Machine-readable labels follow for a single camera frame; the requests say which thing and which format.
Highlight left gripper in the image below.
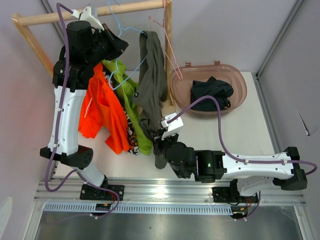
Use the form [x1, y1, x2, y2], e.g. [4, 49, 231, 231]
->
[85, 22, 128, 67]

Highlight olive green shorts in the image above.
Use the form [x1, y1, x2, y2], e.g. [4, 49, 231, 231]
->
[138, 30, 169, 170]

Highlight wooden clothes rack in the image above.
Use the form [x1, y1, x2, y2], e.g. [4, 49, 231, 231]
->
[10, 0, 177, 116]

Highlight white slotted cable duct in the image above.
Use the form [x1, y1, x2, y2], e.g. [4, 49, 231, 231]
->
[44, 202, 237, 216]

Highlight aluminium mounting rail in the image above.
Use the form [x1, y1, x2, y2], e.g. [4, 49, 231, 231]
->
[33, 177, 306, 206]

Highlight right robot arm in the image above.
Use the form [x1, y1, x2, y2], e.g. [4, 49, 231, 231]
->
[153, 130, 308, 202]

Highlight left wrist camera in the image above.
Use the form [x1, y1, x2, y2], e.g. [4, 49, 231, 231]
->
[71, 3, 104, 31]

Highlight patterned black orange shorts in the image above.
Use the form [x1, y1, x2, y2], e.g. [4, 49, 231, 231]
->
[124, 111, 140, 155]

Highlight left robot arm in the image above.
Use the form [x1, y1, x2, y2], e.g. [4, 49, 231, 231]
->
[40, 20, 128, 201]

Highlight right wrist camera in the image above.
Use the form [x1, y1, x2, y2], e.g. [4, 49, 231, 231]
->
[160, 112, 184, 141]

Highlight pink plastic basket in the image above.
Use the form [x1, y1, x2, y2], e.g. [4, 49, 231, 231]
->
[170, 61, 247, 116]

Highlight lime green shorts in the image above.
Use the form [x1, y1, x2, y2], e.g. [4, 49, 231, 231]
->
[102, 60, 152, 156]

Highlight blue wire hanger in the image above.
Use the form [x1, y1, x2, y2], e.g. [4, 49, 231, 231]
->
[107, 0, 147, 91]

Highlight navy blue shorts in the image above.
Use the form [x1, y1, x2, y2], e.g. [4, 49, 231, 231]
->
[190, 76, 234, 112]

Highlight pink wire hanger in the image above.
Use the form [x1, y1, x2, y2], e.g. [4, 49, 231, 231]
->
[148, 0, 183, 81]

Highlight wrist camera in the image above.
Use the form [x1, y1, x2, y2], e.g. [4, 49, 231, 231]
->
[71, 3, 104, 31]
[160, 112, 184, 141]

